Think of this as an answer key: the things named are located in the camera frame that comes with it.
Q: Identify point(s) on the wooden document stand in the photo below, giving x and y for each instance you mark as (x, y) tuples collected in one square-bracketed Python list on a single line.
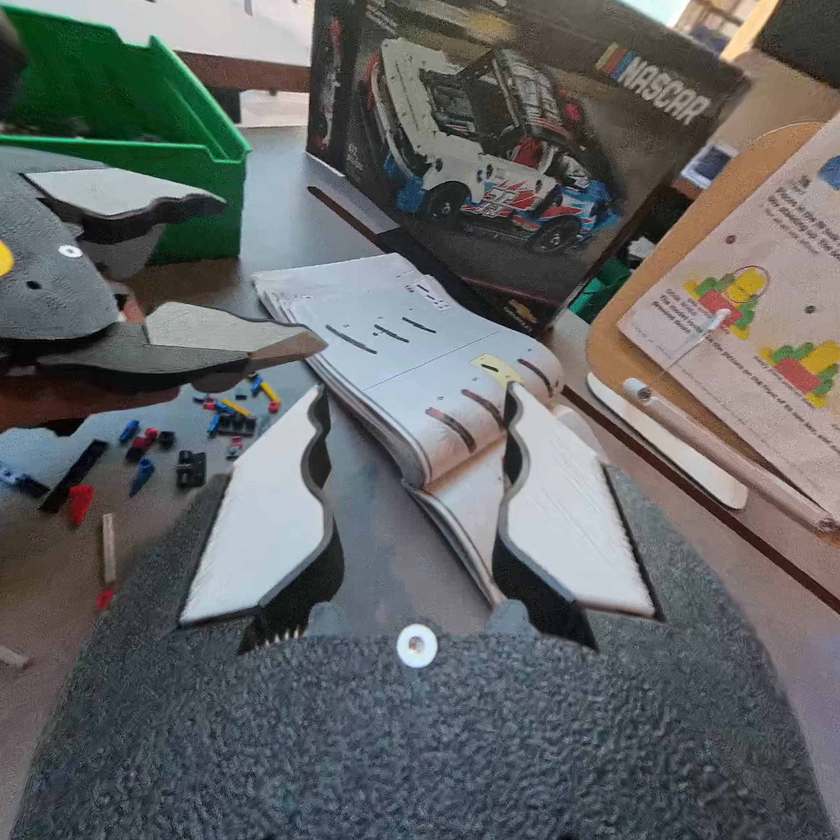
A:
[(630, 315)]

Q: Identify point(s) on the pile of small brick pieces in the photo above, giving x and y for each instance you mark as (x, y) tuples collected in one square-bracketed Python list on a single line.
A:
[(236, 423)]

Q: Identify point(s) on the red wedge brick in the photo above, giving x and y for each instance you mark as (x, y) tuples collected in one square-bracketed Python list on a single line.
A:
[(80, 504)]

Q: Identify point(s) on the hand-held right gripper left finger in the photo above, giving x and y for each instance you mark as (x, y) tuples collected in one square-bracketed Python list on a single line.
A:
[(262, 525)]

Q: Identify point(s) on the printed instruction sheet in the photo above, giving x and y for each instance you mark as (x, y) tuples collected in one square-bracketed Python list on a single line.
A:
[(774, 262)]

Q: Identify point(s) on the green plastic bin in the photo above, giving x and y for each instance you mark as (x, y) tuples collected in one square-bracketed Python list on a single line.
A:
[(131, 85)]

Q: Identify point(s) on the red round bush brick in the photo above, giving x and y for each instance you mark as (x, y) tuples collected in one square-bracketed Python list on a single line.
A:
[(103, 598)]

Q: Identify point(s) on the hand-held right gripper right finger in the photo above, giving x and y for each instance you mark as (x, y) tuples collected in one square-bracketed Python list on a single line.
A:
[(571, 525)]

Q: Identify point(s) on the grey axle rod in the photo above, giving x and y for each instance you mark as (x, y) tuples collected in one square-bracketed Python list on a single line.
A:
[(109, 548)]

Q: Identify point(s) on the open instruction booklet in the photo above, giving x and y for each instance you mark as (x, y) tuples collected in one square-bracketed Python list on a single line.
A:
[(394, 315)]

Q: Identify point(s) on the toy car set box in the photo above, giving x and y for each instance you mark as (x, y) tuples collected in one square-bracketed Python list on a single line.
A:
[(492, 164)]

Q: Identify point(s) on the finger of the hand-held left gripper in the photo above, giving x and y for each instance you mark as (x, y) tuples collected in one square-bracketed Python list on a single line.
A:
[(105, 190), (229, 334)]

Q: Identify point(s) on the long black brick beam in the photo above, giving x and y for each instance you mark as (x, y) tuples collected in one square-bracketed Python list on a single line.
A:
[(72, 476)]

